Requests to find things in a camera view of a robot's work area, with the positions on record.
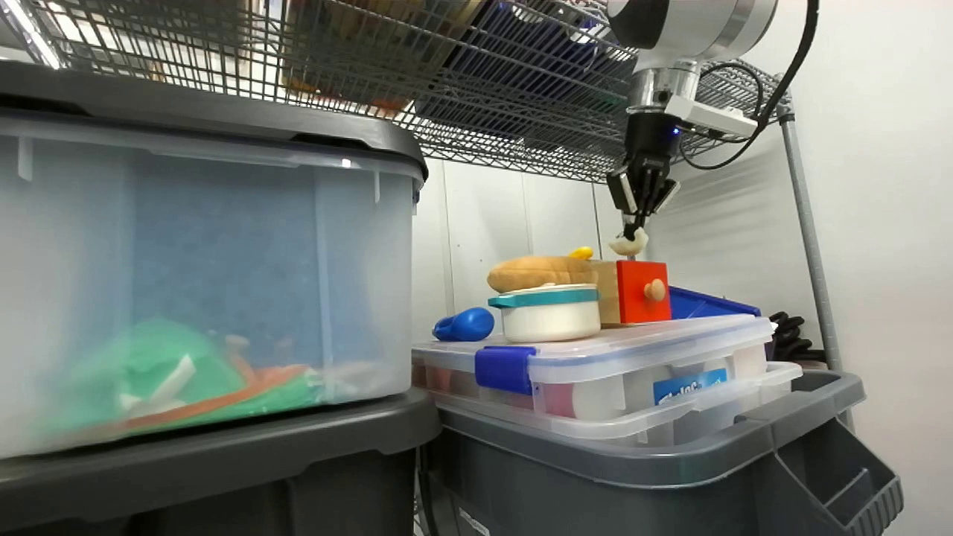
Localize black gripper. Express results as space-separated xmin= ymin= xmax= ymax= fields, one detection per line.
xmin=603 ymin=109 xmax=682 ymax=241

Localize black and white plushy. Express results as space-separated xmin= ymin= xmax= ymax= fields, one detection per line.
xmin=608 ymin=228 xmax=655 ymax=265

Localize red wooden drawer box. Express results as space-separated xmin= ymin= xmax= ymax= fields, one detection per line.
xmin=593 ymin=258 xmax=679 ymax=332

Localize yellow rubber duck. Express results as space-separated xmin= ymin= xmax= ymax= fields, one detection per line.
xmin=561 ymin=244 xmax=597 ymax=278

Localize toy bread loaf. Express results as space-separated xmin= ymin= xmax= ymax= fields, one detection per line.
xmin=484 ymin=253 xmax=597 ymax=298

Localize white bowl teal rim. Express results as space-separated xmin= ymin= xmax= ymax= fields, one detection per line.
xmin=484 ymin=283 xmax=603 ymax=347

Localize dark blue item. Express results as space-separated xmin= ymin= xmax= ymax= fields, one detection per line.
xmin=448 ymin=3 xmax=621 ymax=106

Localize clear container blue clips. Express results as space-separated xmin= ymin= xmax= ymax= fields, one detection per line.
xmin=407 ymin=314 xmax=777 ymax=426

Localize grey metal shelf pole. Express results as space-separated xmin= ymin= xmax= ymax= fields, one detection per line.
xmin=777 ymin=101 xmax=847 ymax=377

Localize blue plastic toy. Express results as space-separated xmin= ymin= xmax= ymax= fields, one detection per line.
xmin=432 ymin=305 xmax=497 ymax=347

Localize clear plastic tray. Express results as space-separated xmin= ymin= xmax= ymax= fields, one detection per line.
xmin=433 ymin=357 xmax=806 ymax=451

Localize grey tote with lid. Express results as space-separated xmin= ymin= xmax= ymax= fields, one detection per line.
xmin=421 ymin=368 xmax=907 ymax=536

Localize brown box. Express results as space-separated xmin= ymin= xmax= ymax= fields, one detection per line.
xmin=283 ymin=0 xmax=490 ymax=98

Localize large clear bin grey lid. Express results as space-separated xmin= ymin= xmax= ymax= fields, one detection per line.
xmin=0 ymin=60 xmax=432 ymax=463

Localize orange strip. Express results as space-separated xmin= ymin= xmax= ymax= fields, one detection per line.
xmin=146 ymin=360 xmax=316 ymax=421

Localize green cloth item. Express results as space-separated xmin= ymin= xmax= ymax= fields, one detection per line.
xmin=42 ymin=317 xmax=320 ymax=435

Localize dark grey storage tote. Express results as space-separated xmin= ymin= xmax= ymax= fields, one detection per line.
xmin=0 ymin=392 xmax=444 ymax=536

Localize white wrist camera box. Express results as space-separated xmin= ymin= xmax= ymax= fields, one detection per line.
xmin=676 ymin=89 xmax=761 ymax=144

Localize metal wire shelf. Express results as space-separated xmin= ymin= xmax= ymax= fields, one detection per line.
xmin=0 ymin=0 xmax=797 ymax=188

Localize black cable bundle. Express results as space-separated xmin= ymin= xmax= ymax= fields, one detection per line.
xmin=764 ymin=311 xmax=829 ymax=371

